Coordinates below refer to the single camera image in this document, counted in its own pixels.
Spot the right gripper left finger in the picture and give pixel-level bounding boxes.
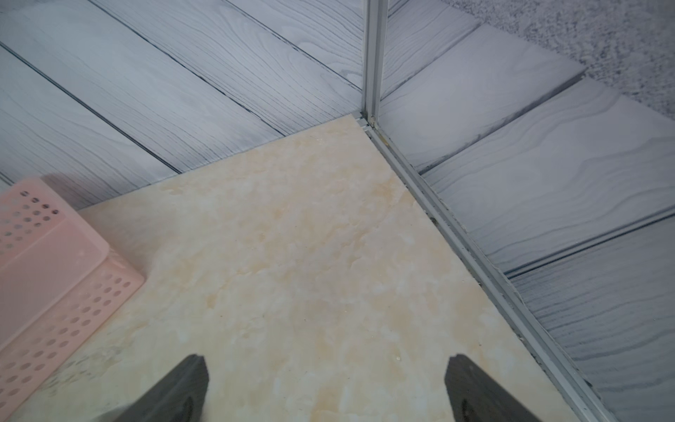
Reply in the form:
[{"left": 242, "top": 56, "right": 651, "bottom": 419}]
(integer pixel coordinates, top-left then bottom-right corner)
[{"left": 115, "top": 354, "right": 209, "bottom": 422}]

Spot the right floor aluminium rail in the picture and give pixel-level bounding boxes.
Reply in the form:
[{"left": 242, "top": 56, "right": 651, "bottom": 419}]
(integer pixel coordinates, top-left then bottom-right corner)
[{"left": 352, "top": 112, "right": 617, "bottom": 421}]

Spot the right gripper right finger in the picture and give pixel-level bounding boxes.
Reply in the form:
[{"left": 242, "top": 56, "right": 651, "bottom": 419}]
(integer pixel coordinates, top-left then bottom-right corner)
[{"left": 444, "top": 354, "right": 541, "bottom": 422}]

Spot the right aluminium frame post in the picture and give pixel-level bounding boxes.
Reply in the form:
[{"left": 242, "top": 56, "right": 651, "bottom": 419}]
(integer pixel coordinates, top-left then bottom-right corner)
[{"left": 361, "top": 0, "right": 388, "bottom": 127}]

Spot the pink plastic basket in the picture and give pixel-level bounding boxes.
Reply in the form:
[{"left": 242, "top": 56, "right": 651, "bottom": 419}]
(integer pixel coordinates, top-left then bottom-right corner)
[{"left": 1, "top": 179, "right": 145, "bottom": 420}]

